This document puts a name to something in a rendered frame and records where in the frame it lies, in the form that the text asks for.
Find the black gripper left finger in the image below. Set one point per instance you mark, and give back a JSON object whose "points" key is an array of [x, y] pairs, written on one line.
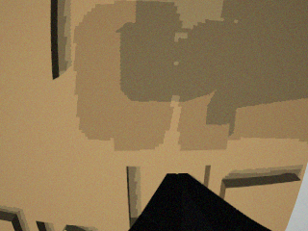
{"points": [[163, 212]]}

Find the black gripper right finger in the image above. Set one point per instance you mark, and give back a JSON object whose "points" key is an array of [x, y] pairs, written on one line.
{"points": [[203, 210]]}

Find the tan block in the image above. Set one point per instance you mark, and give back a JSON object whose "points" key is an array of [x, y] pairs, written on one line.
{"points": [[72, 228]]}

